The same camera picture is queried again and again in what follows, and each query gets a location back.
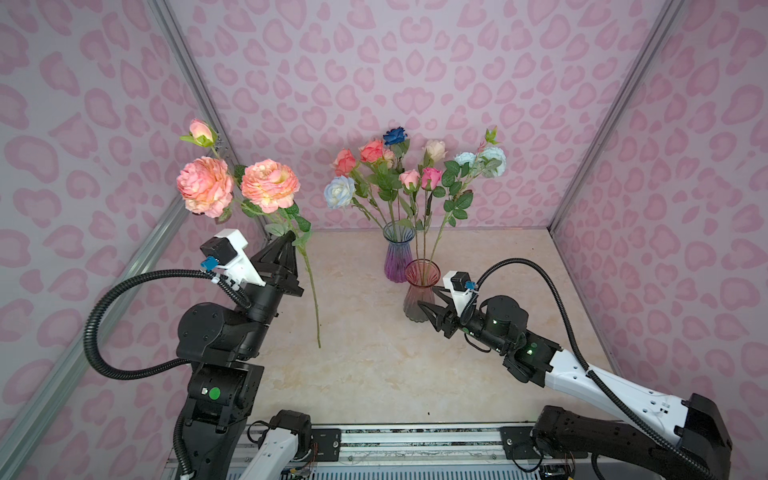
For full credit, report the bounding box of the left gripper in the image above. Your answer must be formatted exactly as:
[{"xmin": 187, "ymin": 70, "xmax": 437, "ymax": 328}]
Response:
[{"xmin": 234, "ymin": 232, "xmax": 304, "ymax": 362}]

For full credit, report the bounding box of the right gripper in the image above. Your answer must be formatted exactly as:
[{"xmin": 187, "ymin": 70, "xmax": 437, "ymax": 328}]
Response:
[{"xmin": 416, "ymin": 287, "xmax": 510, "ymax": 354}]

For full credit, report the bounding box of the red grey glass vase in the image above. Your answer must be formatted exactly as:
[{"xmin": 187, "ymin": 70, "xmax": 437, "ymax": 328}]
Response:
[{"xmin": 403, "ymin": 259, "xmax": 441, "ymax": 323}]

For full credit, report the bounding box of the purple blue glass vase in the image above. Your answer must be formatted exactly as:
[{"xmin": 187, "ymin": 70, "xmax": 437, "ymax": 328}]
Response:
[{"xmin": 383, "ymin": 222, "xmax": 415, "ymax": 283}]

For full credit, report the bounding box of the white blue rose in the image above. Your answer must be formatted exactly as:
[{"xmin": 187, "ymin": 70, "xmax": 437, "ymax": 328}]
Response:
[{"xmin": 323, "ymin": 176, "xmax": 384, "ymax": 229}]

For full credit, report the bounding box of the peach peony stem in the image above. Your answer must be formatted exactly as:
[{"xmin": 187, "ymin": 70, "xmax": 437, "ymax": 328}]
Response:
[{"xmin": 175, "ymin": 118, "xmax": 323, "ymax": 349}]

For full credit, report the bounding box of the pink red rose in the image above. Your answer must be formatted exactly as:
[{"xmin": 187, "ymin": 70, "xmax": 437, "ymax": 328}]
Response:
[
  {"xmin": 358, "ymin": 140, "xmax": 402, "ymax": 222},
  {"xmin": 331, "ymin": 149, "xmax": 386, "ymax": 227}
]

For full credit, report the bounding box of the pink rosebud stem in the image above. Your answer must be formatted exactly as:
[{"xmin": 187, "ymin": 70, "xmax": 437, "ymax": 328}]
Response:
[{"xmin": 399, "ymin": 169, "xmax": 425, "ymax": 260}]

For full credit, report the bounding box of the pale blue carnation stem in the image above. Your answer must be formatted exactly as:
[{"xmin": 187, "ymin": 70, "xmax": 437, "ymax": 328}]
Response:
[{"xmin": 424, "ymin": 127, "xmax": 507, "ymax": 261}]

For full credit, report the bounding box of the dark blue rose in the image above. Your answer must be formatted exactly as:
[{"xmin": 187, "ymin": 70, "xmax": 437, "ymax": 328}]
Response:
[{"xmin": 383, "ymin": 127, "xmax": 410, "ymax": 160}]

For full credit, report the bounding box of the cream pink rose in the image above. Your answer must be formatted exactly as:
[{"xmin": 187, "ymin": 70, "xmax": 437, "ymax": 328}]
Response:
[{"xmin": 420, "ymin": 139, "xmax": 446, "ymax": 169}]

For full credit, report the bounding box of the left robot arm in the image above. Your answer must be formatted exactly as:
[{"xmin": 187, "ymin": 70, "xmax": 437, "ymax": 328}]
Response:
[{"xmin": 172, "ymin": 230, "xmax": 304, "ymax": 479}]

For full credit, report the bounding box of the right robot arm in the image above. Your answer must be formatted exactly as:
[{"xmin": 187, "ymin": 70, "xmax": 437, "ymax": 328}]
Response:
[{"xmin": 418, "ymin": 288, "xmax": 733, "ymax": 479}]

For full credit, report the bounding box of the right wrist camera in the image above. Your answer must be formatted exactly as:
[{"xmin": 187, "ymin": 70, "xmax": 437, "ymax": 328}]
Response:
[{"xmin": 442, "ymin": 271, "xmax": 478, "ymax": 316}]

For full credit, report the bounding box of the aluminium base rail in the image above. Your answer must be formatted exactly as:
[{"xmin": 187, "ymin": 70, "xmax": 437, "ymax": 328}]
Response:
[{"xmin": 160, "ymin": 422, "xmax": 690, "ymax": 480}]

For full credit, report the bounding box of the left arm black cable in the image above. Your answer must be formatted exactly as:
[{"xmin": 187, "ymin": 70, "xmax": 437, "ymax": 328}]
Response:
[{"xmin": 82, "ymin": 268, "xmax": 253, "ymax": 382}]

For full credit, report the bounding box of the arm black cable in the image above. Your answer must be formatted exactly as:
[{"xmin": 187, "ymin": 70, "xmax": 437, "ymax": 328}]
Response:
[
  {"xmin": 473, "ymin": 257, "xmax": 715, "ymax": 480},
  {"xmin": 82, "ymin": 268, "xmax": 253, "ymax": 382}
]

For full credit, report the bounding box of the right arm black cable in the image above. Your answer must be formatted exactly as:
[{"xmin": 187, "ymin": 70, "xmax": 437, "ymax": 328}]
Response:
[{"xmin": 473, "ymin": 257, "xmax": 715, "ymax": 480}]

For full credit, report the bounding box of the left aluminium frame bar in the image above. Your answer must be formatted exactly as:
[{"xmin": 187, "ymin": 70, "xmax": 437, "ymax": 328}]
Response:
[{"xmin": 0, "ymin": 143, "xmax": 228, "ymax": 480}]

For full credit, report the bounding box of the left corner aluminium post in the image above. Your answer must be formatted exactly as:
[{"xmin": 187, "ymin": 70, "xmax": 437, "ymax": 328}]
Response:
[{"xmin": 146, "ymin": 0, "xmax": 273, "ymax": 239}]

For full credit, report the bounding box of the right aluminium frame post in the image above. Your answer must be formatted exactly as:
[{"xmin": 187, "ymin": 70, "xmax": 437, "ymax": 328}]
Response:
[{"xmin": 547, "ymin": 0, "xmax": 687, "ymax": 238}]

